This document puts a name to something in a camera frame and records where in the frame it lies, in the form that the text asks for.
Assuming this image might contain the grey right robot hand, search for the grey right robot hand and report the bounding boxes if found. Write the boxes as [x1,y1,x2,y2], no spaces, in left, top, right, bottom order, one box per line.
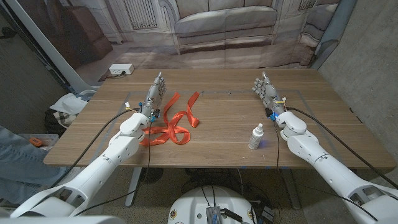
[252,71,286,116]

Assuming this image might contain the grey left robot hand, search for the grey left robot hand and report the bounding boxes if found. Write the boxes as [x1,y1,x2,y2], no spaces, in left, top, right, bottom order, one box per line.
[140,72,167,118]

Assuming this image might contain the orange satin ribbon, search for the orange satin ribbon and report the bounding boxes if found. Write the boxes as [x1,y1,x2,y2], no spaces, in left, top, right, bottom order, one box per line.
[139,91,201,147]

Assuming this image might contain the small white spray bottle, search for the small white spray bottle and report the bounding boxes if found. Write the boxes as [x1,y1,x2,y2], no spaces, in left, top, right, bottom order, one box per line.
[248,123,264,151]

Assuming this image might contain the white power strip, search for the white power strip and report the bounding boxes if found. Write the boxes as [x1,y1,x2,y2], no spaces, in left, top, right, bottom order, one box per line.
[108,63,135,75]

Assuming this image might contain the white crumpled cloth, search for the white crumpled cloth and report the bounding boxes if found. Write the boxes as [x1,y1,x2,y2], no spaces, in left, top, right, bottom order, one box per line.
[49,92,90,115]

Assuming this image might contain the blue-grey rolled backdrop tube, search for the blue-grey rolled backdrop tube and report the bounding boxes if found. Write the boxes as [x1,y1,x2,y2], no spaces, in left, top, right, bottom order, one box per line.
[310,0,358,70]

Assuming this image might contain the dark plaid cloth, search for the dark plaid cloth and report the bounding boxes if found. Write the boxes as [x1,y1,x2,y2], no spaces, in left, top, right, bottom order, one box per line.
[45,108,75,136]

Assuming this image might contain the clear plastic bin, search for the clear plastic bin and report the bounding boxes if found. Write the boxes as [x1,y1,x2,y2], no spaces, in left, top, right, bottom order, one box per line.
[18,133,60,152]

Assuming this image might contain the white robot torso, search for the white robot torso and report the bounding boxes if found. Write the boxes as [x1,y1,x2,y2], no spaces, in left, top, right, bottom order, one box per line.
[167,185,258,224]

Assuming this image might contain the white slanted pole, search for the white slanted pole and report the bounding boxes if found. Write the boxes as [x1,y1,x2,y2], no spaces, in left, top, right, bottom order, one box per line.
[4,0,91,94]

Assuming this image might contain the person in blue jeans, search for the person in blue jeans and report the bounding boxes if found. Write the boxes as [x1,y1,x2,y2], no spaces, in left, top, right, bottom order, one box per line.
[0,126,68,206]

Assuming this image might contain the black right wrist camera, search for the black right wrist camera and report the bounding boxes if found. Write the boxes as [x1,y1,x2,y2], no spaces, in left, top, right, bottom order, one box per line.
[264,107,278,122]

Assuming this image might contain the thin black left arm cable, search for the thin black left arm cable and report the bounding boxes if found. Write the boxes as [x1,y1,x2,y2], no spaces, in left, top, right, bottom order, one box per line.
[73,119,154,217]

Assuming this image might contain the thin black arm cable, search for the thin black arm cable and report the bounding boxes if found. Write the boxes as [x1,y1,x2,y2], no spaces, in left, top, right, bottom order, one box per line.
[273,121,379,222]
[73,119,154,217]

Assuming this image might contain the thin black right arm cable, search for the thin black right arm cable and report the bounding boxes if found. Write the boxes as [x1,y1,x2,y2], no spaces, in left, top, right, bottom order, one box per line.
[273,121,379,222]

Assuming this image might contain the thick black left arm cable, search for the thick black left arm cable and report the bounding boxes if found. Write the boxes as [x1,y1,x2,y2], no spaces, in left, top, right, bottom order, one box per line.
[49,107,142,189]

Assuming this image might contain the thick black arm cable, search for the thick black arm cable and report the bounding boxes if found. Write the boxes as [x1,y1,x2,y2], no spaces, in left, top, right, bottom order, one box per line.
[285,106,398,190]
[49,107,142,189]

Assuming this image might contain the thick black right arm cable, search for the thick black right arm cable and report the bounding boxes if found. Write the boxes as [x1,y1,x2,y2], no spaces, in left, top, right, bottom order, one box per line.
[285,106,398,190]

